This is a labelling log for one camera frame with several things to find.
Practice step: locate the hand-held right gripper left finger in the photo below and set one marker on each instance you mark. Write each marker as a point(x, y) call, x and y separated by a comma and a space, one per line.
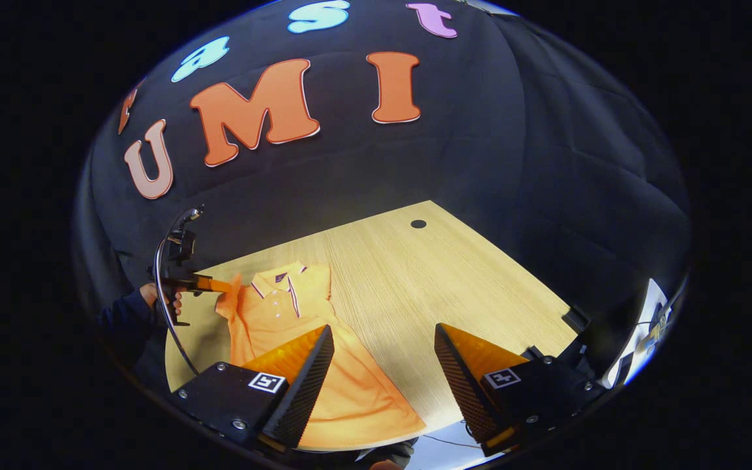
point(301, 391)

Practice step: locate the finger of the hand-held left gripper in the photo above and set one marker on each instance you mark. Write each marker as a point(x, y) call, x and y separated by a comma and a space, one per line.
point(214, 284)

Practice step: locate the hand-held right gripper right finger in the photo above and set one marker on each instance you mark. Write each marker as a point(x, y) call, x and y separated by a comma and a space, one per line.
point(464, 385)

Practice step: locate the orange polo T-shirt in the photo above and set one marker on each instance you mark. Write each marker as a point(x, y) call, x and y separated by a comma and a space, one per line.
point(324, 365)

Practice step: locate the black table edge bracket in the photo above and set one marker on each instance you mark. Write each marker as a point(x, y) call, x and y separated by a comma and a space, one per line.
point(576, 320)

